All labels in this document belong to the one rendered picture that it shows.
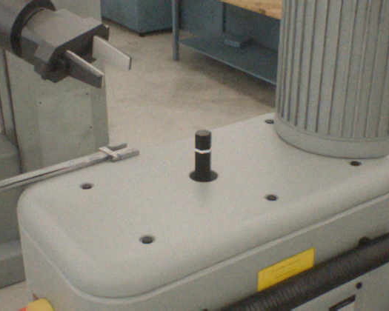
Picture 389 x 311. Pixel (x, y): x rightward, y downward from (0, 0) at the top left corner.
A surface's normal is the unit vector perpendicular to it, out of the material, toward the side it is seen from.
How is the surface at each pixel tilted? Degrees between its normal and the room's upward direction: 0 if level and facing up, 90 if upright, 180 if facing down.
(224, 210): 0
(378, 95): 90
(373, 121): 90
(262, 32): 90
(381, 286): 90
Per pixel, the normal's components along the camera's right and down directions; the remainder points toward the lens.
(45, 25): 0.16, -0.75
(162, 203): 0.00, -0.90
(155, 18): 0.57, 0.36
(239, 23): -0.82, 0.25
